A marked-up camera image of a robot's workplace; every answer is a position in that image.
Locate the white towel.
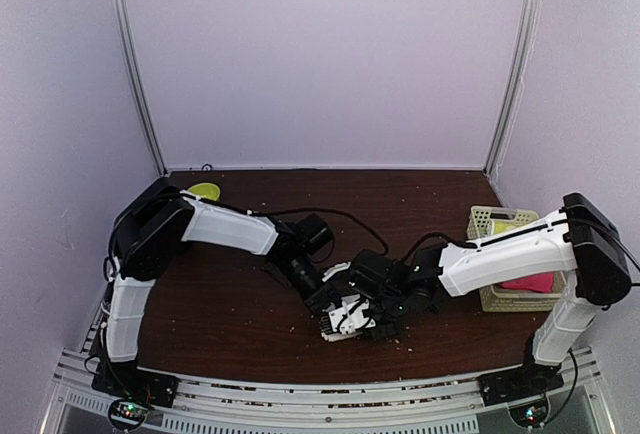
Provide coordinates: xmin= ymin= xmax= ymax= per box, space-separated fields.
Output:
xmin=319 ymin=293 xmax=381 ymax=345

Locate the beige plastic basket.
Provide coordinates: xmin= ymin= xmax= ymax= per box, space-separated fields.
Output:
xmin=467 ymin=205 xmax=566 ymax=313

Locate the green bowl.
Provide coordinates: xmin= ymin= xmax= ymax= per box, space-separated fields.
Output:
xmin=187 ymin=182 xmax=221 ymax=201

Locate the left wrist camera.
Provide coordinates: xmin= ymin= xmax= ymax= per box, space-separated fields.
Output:
xmin=322 ymin=262 xmax=351 ymax=284

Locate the left aluminium frame post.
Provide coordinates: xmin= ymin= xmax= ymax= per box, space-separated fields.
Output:
xmin=112 ymin=0 xmax=168 ymax=176

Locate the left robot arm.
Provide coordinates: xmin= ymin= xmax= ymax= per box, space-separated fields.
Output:
xmin=103 ymin=177 xmax=341 ymax=398

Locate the right black cable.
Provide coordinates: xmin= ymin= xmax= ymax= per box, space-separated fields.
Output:
xmin=554 ymin=213 xmax=640 ymax=405

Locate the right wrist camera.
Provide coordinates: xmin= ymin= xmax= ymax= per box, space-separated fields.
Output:
xmin=317 ymin=293 xmax=384 ymax=344

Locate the yellow rolled towel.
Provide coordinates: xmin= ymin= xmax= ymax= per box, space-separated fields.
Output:
xmin=489 ymin=219 xmax=537 ymax=237

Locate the left black cable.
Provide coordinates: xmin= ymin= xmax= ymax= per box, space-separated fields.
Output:
xmin=244 ymin=207 xmax=391 ymax=255

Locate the aluminium frame post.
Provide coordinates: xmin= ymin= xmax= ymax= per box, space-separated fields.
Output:
xmin=483 ymin=0 xmax=540 ymax=179
xmin=112 ymin=0 xmax=168 ymax=176

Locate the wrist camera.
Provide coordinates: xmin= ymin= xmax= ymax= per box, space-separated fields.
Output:
xmin=322 ymin=262 xmax=351 ymax=284
xmin=317 ymin=293 xmax=384 ymax=344

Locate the black cable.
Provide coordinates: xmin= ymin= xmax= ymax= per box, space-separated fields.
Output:
xmin=244 ymin=207 xmax=391 ymax=255
xmin=554 ymin=213 xmax=640 ymax=405

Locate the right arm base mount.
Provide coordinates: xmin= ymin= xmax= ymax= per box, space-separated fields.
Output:
xmin=477 ymin=364 xmax=564 ymax=429

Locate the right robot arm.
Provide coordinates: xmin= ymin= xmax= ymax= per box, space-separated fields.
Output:
xmin=335 ymin=193 xmax=633 ymax=396

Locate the aluminium front rail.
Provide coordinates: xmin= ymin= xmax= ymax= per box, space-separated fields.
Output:
xmin=35 ymin=348 xmax=622 ymax=433

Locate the pink towel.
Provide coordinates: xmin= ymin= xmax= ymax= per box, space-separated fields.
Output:
xmin=499 ymin=272 xmax=555 ymax=294

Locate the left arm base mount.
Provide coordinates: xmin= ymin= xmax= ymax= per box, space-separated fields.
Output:
xmin=91 ymin=362 xmax=178 ymax=432

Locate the right aluminium frame post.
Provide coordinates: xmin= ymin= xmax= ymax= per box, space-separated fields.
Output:
xmin=483 ymin=0 xmax=540 ymax=179

